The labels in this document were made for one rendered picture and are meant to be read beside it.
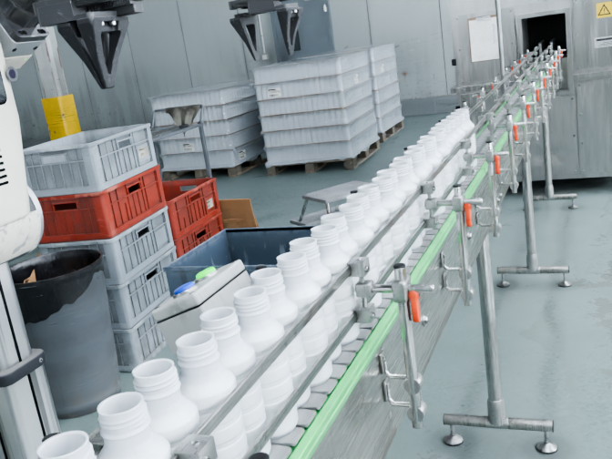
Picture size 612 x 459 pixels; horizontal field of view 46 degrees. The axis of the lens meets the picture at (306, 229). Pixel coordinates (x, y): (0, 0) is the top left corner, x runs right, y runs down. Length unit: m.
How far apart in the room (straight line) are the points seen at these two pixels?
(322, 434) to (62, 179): 2.71
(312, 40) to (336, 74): 4.30
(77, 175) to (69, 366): 0.84
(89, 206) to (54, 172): 0.22
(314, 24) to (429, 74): 1.99
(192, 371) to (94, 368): 2.57
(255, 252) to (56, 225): 1.73
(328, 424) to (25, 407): 0.69
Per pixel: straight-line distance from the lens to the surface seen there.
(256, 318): 0.77
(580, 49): 5.58
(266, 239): 1.92
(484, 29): 5.62
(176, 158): 8.65
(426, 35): 11.34
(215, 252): 1.91
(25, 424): 1.41
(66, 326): 3.13
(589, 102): 5.62
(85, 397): 3.27
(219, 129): 8.27
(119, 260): 3.42
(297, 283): 0.87
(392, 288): 0.97
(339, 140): 7.63
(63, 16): 0.82
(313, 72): 7.62
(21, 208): 1.32
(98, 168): 3.34
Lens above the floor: 1.42
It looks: 15 degrees down
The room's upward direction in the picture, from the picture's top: 9 degrees counter-clockwise
